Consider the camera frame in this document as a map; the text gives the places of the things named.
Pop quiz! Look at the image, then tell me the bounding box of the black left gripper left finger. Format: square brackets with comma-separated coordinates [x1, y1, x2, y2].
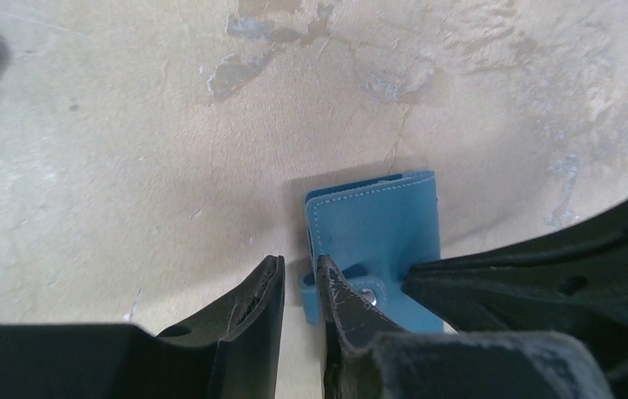
[0, 255, 285, 398]

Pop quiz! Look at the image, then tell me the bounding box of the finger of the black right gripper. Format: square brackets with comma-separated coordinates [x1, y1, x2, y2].
[403, 200, 628, 381]

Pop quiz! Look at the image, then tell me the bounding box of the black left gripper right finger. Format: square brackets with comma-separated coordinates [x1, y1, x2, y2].
[316, 255, 613, 398]

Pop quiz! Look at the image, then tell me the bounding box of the blue card holder wallet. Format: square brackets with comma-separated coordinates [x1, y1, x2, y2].
[304, 170, 444, 333]

